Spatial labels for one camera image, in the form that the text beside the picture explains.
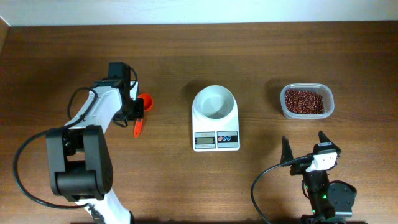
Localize orange measuring scoop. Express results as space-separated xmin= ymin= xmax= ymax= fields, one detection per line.
xmin=134 ymin=93 xmax=154 ymax=138

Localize white round bowl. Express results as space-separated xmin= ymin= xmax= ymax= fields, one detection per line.
xmin=193 ymin=85 xmax=235 ymax=119

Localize clear plastic bean container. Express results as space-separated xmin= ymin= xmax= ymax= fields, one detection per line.
xmin=280 ymin=83 xmax=335 ymax=119

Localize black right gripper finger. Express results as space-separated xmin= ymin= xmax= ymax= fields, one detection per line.
xmin=318 ymin=131 xmax=331 ymax=145
xmin=280 ymin=136 xmax=294 ymax=165

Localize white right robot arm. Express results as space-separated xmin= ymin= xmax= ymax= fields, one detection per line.
xmin=280 ymin=131 xmax=357 ymax=224

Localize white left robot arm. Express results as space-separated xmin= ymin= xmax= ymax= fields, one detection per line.
xmin=46 ymin=80 xmax=143 ymax=223

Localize red adzuki beans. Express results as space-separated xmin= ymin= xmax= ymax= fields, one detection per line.
xmin=284 ymin=89 xmax=325 ymax=114

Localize white digital kitchen scale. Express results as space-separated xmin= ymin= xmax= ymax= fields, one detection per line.
xmin=192 ymin=100 xmax=241 ymax=152

